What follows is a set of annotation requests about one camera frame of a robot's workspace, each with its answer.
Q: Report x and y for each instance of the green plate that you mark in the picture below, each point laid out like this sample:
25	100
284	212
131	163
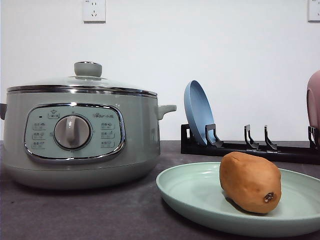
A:
193	193

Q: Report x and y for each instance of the glass steamer lid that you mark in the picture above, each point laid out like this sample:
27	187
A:
87	79

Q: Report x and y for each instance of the brown potato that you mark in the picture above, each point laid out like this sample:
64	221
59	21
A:
251	182

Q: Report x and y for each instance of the blue plate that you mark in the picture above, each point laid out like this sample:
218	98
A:
199	109

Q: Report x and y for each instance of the green electric steamer pot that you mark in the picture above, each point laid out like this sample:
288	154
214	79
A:
81	141

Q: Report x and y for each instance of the pink plate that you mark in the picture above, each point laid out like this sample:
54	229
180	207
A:
313	99

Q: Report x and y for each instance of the black dish rack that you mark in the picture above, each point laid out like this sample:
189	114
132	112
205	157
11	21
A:
284	154

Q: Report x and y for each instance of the white wall socket left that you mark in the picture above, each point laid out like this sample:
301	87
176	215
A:
94	11

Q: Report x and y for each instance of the white wall socket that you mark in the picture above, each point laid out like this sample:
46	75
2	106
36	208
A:
313	11
94	11

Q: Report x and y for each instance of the white wall socket right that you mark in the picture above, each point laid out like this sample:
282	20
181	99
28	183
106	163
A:
313	11

